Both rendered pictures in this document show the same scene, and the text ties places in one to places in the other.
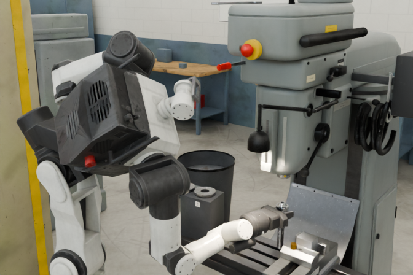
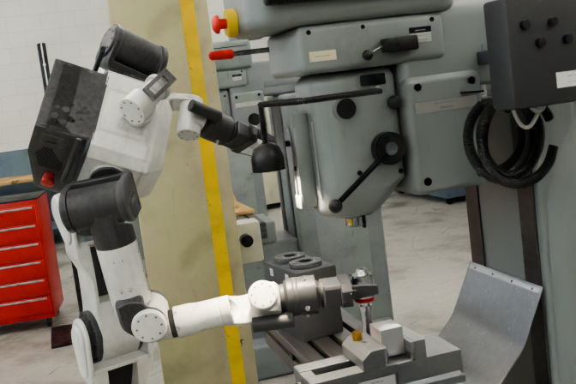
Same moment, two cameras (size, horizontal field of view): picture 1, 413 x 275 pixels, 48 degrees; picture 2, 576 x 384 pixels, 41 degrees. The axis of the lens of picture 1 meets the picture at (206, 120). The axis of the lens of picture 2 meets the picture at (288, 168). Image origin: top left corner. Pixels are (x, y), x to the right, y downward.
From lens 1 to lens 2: 1.21 m
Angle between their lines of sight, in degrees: 35
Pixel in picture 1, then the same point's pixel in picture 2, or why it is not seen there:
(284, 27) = not seen: outside the picture
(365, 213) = (561, 314)
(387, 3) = not seen: outside the picture
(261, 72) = (278, 57)
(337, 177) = (515, 245)
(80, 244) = (94, 303)
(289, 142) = (321, 161)
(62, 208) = (71, 252)
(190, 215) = not seen: hidden behind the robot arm
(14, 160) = (195, 243)
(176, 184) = (105, 201)
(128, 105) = (68, 105)
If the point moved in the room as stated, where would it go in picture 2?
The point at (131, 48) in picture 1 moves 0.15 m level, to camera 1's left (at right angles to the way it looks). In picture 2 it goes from (111, 43) to (69, 51)
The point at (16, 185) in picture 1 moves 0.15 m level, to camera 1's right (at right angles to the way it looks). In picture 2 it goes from (199, 277) to (225, 278)
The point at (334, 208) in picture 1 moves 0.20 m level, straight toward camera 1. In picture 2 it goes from (510, 302) to (456, 327)
